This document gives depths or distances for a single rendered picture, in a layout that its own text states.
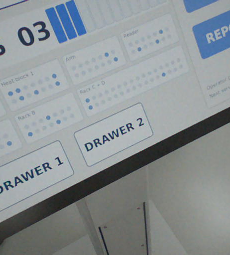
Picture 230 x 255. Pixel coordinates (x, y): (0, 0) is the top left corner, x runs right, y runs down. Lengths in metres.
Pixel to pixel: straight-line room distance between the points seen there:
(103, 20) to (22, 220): 0.25
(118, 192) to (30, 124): 0.34
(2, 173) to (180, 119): 0.22
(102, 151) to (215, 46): 0.20
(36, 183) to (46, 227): 1.11
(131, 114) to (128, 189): 0.31
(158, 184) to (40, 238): 0.55
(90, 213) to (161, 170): 0.89
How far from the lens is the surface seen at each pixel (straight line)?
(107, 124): 0.39
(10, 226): 0.40
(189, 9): 0.45
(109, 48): 0.40
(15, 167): 0.39
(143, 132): 0.41
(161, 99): 0.42
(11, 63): 0.38
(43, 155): 0.38
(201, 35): 0.45
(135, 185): 0.69
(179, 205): 1.47
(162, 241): 1.36
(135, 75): 0.40
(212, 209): 1.48
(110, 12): 0.40
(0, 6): 0.39
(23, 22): 0.39
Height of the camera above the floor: 1.31
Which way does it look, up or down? 50 degrees down
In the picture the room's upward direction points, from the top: 9 degrees counter-clockwise
